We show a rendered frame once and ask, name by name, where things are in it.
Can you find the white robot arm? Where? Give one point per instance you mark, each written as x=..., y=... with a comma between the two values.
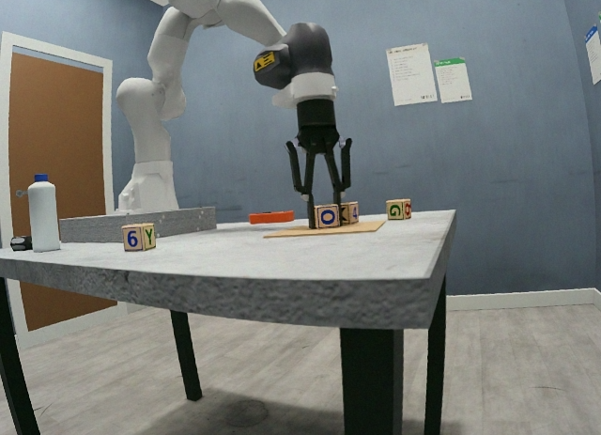
x=297, y=62

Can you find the white plastic bottle with blue cap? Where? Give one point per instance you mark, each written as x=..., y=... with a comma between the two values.
x=43, y=217

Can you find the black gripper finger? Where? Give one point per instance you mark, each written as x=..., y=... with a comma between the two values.
x=307, y=189
x=338, y=186

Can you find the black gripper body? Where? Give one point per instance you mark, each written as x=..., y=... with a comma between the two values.
x=316, y=118

